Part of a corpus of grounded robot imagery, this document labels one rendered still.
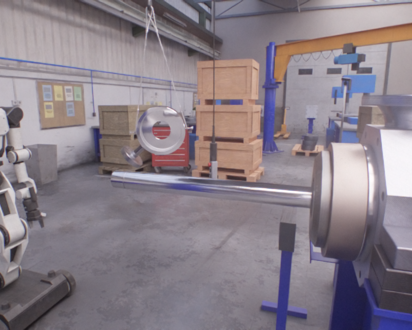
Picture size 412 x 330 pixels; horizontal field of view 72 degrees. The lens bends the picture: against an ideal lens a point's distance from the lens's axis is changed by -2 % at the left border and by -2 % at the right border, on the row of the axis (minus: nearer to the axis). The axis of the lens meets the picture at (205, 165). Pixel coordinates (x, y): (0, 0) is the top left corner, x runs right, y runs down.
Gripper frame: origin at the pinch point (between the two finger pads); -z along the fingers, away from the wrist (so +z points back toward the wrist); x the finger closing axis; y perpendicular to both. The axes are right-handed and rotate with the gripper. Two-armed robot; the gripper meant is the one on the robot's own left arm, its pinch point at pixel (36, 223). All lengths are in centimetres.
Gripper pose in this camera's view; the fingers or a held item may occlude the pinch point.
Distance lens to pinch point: 236.3
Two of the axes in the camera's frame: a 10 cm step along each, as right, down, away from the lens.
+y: 3.1, -2.0, 9.3
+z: -1.9, -9.7, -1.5
